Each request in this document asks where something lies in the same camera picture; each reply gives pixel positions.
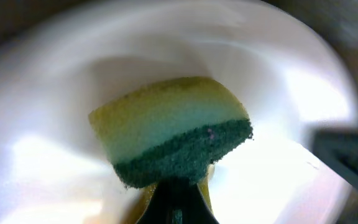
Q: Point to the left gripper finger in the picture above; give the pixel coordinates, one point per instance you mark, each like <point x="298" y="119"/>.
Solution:
<point x="177" y="196"/>

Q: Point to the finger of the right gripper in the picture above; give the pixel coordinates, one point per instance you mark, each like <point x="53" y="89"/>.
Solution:
<point x="338" y="149"/>

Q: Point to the green yellow sponge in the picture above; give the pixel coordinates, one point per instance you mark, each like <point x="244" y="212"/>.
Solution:
<point x="174" y="128"/>

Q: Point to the pale blue-white plate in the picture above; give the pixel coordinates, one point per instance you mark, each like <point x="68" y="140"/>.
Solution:
<point x="52" y="168"/>

